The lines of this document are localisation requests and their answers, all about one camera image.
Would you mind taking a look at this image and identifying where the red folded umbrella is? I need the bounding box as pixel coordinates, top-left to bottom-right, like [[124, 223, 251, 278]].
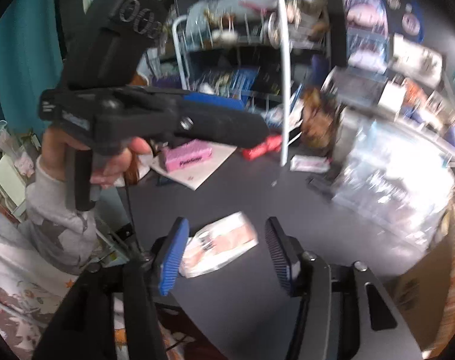
[[241, 135, 282, 161]]

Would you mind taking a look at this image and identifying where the brown cardboard box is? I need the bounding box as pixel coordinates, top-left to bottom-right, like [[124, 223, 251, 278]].
[[393, 213, 455, 359]]

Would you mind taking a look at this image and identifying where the anime figure box stack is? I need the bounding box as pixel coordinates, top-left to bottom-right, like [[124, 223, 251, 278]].
[[342, 0, 389, 75]]

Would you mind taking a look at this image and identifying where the white pink packet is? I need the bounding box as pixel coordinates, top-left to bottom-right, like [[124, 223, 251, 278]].
[[179, 211, 258, 279]]

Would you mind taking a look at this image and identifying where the silver tube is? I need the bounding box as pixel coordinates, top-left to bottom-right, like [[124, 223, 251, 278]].
[[289, 154, 330, 174]]

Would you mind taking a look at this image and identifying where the brown plush toy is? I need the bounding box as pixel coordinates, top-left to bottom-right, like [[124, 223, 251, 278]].
[[301, 87, 345, 152]]

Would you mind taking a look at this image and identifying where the clear plastic storage box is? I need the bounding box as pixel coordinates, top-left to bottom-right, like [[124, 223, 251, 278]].
[[333, 109, 455, 251]]

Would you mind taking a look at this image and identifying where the white paper sheet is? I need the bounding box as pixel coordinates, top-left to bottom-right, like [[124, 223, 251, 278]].
[[149, 141, 237, 190]]

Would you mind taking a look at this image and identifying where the pink notepad block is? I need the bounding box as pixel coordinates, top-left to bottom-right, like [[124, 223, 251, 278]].
[[161, 140, 212, 172]]

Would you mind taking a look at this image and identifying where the person's left hand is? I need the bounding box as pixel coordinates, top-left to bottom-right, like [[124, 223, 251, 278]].
[[39, 125, 154, 192]]

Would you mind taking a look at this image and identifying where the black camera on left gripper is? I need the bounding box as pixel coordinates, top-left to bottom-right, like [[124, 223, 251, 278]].
[[58, 0, 167, 90]]

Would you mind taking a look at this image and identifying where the grey patterned left sleeve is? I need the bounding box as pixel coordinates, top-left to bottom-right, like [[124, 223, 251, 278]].
[[0, 157, 101, 360]]

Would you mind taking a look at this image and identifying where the white wire shelf rack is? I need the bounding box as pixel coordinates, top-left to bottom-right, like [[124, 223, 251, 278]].
[[172, 0, 331, 166]]

